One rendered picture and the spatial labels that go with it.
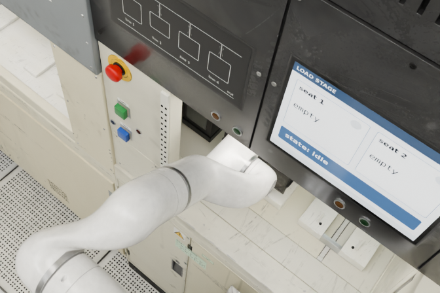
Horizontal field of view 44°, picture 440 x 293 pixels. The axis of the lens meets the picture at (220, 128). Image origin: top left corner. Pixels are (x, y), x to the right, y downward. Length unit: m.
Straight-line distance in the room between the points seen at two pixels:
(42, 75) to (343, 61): 1.26
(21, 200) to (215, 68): 1.78
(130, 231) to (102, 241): 0.04
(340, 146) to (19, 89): 1.20
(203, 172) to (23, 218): 1.60
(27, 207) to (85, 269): 1.65
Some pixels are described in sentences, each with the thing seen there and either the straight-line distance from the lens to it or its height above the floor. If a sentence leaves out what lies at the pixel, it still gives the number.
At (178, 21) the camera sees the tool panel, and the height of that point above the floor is 1.61.
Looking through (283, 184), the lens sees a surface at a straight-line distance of 1.43.
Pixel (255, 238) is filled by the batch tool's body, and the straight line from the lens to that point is 1.51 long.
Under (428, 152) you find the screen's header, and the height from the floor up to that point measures 1.67.
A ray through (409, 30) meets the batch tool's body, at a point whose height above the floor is 1.83.
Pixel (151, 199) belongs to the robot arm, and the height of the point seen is 1.46.
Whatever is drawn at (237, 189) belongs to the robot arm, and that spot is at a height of 1.30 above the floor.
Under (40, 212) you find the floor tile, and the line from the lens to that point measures 2.52.
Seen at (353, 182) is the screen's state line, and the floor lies 1.51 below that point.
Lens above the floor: 2.25
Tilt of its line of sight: 57 degrees down
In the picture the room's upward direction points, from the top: 10 degrees clockwise
